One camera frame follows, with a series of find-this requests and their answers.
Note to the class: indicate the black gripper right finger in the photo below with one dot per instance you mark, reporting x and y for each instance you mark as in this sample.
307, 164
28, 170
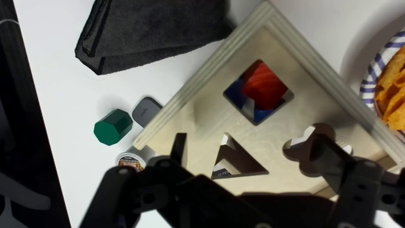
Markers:
362, 185

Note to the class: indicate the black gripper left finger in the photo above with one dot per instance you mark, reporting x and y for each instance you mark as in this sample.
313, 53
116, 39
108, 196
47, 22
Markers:
124, 194

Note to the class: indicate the wooden shape sorter box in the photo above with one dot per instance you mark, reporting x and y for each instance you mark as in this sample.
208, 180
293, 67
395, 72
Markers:
202, 112

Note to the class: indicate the small coffee pod cup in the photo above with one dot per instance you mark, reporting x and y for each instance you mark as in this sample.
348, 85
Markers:
134, 157

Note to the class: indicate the green hexagonal block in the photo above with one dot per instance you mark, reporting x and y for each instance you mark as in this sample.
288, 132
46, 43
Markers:
113, 127

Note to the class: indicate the grey remote control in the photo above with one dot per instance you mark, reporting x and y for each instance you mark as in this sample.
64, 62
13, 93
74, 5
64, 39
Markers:
146, 110

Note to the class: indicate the plate with chips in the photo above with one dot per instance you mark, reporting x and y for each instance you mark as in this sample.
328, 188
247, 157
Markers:
383, 90

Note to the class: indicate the red cube block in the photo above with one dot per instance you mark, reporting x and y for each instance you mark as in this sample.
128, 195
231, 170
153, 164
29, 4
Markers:
264, 86

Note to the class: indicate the black cloth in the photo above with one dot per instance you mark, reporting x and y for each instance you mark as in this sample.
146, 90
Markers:
121, 34

